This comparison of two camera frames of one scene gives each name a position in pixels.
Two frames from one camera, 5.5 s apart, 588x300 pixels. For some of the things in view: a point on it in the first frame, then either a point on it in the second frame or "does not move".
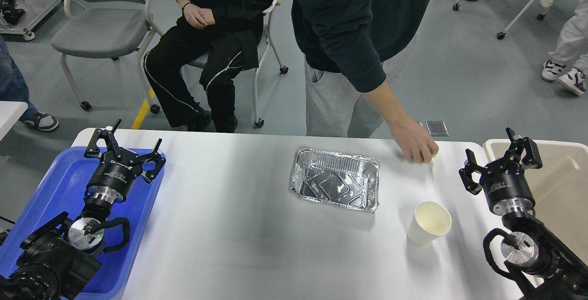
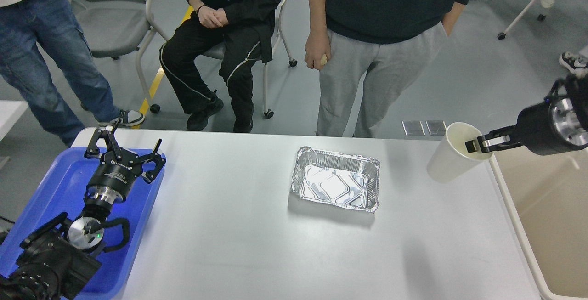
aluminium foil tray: (347, 180) does not move
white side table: (10, 112) does not move
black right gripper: (508, 190) → (544, 128)
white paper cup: (429, 222) → (449, 160)
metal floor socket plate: (437, 128) does not move
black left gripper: (117, 169) does not move
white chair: (202, 61) → (217, 50)
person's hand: (416, 143) → (317, 43)
